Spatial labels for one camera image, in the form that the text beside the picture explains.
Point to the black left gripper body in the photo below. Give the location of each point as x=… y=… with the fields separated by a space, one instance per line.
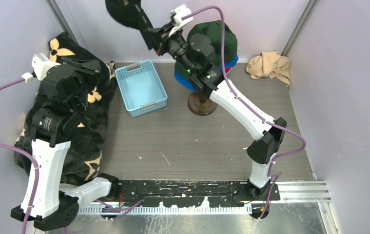
x=84 y=79

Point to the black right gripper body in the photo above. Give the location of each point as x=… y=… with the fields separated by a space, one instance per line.
x=175 y=45

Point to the black cap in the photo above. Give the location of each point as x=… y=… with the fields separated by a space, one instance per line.
x=128 y=13

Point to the blue bucket hat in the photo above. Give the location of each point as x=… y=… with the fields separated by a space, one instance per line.
x=182 y=77

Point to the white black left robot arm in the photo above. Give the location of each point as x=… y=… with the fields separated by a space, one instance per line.
x=48 y=203

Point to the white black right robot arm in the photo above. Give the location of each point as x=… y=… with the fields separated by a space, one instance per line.
x=196 y=56

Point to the light blue plastic basket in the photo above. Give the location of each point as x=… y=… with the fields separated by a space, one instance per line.
x=141 y=88

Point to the black floral blanket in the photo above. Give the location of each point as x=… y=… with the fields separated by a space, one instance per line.
x=84 y=158

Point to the beige crumpled cloth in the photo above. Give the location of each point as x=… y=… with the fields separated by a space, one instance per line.
x=270 y=64

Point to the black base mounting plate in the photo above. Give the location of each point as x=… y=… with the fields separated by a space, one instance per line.
x=188 y=193

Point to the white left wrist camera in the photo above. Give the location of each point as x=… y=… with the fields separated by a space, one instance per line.
x=41 y=65

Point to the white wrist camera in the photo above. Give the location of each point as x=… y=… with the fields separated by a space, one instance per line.
x=180 y=17
x=41 y=65

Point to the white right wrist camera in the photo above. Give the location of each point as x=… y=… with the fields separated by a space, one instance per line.
x=180 y=17

